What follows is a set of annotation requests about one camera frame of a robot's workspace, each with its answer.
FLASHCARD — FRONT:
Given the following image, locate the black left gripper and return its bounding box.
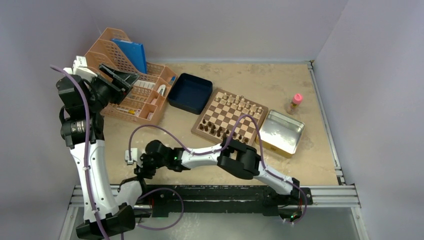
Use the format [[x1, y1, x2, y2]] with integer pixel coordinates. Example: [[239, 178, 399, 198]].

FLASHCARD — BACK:
[[86, 64, 139, 112]]

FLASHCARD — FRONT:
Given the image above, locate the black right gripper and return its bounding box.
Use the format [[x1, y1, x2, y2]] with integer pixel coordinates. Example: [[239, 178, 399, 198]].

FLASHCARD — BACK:
[[135, 154, 169, 181]]

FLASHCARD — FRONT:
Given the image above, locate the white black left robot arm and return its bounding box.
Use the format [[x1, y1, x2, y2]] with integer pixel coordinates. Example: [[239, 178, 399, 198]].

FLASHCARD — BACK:
[[56, 64, 149, 240]]

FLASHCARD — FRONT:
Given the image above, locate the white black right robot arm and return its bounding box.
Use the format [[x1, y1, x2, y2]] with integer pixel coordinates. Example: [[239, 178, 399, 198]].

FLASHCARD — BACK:
[[134, 139, 301, 204]]

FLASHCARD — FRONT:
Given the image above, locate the wooden chess board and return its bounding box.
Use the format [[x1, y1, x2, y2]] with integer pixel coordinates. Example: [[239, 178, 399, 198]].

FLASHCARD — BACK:
[[191, 88, 269, 146]]

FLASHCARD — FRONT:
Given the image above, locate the white paper pack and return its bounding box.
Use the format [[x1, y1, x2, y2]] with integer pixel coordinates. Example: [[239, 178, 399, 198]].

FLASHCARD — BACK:
[[134, 80, 156, 90]]

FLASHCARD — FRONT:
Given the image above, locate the peach plastic file organizer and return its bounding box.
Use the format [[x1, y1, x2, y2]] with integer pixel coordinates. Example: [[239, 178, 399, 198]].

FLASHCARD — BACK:
[[84, 27, 178, 125]]

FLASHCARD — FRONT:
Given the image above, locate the blue folder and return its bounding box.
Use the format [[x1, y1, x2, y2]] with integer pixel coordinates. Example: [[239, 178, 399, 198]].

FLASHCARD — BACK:
[[111, 38, 147, 74]]

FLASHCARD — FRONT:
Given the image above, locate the white stapler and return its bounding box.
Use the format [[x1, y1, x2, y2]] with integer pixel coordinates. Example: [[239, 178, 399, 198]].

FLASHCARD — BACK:
[[156, 84, 167, 97]]

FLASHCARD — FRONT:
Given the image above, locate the dark blue tray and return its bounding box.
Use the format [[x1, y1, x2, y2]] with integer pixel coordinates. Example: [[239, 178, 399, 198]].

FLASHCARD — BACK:
[[167, 73, 213, 115]]

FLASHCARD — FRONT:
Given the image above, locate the gold metal tin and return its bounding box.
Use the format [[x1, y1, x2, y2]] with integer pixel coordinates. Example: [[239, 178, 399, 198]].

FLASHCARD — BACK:
[[259, 110, 305, 159]]

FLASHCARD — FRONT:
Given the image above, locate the pink capped small bottle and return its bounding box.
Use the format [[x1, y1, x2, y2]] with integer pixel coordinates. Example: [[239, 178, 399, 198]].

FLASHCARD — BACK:
[[287, 93, 303, 114]]

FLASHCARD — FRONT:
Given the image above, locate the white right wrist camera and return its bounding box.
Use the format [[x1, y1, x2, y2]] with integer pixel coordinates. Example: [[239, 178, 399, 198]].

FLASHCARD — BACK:
[[124, 148, 139, 166]]

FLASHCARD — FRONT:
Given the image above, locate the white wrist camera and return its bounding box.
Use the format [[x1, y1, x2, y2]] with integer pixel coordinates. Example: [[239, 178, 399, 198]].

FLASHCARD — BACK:
[[63, 55, 98, 82], [124, 148, 139, 166]]

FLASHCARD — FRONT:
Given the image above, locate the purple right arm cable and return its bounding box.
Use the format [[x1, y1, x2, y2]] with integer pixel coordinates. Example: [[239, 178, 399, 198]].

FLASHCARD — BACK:
[[128, 114, 308, 226]]

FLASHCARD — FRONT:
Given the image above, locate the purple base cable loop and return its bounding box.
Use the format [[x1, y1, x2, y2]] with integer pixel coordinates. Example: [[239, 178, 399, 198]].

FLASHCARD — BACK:
[[135, 187, 185, 232]]

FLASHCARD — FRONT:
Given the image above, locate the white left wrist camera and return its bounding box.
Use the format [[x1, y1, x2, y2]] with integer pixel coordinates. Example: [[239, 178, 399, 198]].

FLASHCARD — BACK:
[[63, 55, 98, 82]]

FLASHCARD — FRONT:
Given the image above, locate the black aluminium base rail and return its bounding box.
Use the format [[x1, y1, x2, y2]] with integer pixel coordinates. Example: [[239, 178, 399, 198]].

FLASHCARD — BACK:
[[67, 184, 361, 220]]

